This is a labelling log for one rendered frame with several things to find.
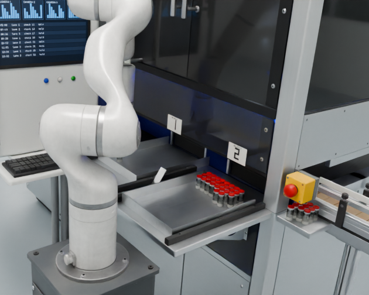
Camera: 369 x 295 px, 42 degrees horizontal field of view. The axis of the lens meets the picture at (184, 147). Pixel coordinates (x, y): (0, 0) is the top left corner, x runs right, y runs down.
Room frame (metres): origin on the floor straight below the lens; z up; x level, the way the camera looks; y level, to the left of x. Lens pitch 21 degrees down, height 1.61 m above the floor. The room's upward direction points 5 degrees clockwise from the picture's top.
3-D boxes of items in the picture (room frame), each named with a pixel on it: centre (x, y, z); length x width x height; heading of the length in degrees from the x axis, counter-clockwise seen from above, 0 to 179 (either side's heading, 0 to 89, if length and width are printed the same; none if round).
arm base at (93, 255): (1.06, 0.22, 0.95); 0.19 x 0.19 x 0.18
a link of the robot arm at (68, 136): (1.06, 0.25, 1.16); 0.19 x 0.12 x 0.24; 92
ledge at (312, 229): (1.34, -0.41, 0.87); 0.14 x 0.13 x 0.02; 131
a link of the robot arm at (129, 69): (1.67, 0.24, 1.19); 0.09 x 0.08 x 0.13; 90
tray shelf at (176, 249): (1.52, 0.05, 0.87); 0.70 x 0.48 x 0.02; 41
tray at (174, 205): (1.36, -0.03, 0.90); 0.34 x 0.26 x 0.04; 131
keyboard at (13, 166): (1.79, 0.52, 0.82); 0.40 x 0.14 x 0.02; 129
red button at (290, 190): (1.30, -0.33, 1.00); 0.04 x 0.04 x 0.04; 41
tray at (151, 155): (1.69, 0.11, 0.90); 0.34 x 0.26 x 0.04; 131
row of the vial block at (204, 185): (1.44, -0.11, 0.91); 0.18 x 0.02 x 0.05; 41
